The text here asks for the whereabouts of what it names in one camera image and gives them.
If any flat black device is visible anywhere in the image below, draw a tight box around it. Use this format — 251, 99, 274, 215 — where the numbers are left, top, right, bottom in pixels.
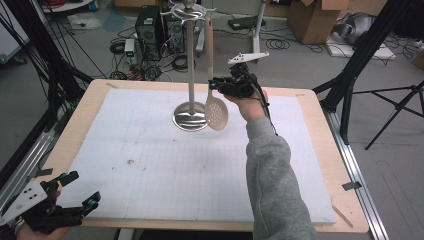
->
227, 15, 267, 31

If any white grid mat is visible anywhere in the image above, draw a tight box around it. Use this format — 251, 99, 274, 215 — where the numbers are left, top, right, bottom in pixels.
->
58, 87, 337, 224

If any white cabinet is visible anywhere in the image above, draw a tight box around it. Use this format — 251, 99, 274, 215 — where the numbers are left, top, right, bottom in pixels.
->
0, 6, 31, 64

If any black frame post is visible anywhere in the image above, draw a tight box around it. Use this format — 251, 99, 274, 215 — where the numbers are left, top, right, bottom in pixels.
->
0, 0, 95, 134
313, 0, 414, 145

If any white flat board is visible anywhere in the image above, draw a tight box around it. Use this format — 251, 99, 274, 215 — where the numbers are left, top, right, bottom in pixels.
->
325, 42, 398, 61

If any beige slotted spoon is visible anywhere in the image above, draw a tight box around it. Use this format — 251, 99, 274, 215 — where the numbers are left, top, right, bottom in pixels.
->
203, 16, 230, 132

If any black tripod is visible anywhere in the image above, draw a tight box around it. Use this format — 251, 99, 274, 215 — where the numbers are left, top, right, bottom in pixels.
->
353, 79, 424, 151

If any person's right hand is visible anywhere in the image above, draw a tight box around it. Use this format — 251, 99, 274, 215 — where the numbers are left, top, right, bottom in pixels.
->
223, 89, 270, 123

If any black coiled cable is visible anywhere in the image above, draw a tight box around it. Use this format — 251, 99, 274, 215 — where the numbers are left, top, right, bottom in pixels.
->
265, 38, 292, 51
171, 54, 190, 72
109, 40, 126, 56

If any person's left hand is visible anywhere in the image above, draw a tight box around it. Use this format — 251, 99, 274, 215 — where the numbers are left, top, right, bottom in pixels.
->
15, 225, 72, 240

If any small white box device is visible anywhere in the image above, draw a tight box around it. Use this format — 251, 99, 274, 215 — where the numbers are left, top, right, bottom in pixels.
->
124, 38, 136, 58

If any aluminium rail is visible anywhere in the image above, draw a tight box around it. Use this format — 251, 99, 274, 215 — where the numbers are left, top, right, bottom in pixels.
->
0, 129, 58, 214
323, 109, 390, 240

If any grey vacuum cleaner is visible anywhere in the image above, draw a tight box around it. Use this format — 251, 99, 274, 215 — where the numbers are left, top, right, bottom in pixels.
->
333, 12, 376, 46

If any large cardboard box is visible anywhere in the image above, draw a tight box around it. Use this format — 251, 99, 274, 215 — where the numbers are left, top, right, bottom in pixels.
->
288, 0, 389, 45

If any grey tape strip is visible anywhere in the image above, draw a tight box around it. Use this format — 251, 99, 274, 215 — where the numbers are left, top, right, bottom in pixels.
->
34, 168, 55, 178
342, 180, 363, 192

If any white stand leg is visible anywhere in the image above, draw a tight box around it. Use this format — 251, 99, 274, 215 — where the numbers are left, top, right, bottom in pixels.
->
252, 0, 268, 64
195, 26, 207, 56

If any black computer tower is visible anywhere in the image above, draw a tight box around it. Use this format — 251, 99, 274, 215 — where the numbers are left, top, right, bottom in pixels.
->
134, 5, 163, 62
162, 13, 188, 56

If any thin wooden stick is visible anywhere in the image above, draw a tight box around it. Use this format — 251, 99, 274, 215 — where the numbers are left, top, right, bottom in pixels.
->
333, 208, 355, 230

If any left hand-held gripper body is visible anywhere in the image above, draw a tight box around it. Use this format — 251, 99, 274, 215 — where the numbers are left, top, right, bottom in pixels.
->
0, 178, 85, 235

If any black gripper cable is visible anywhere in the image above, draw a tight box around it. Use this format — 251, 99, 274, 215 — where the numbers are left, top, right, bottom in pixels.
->
249, 73, 279, 136

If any white round table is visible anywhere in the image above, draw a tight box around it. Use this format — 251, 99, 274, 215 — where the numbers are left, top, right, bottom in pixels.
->
39, 0, 98, 14

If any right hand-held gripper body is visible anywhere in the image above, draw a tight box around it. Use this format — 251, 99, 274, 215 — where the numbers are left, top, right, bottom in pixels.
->
217, 51, 271, 99

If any metal utensil stand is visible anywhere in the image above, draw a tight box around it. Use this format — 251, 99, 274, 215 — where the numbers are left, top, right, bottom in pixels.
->
159, 0, 217, 132

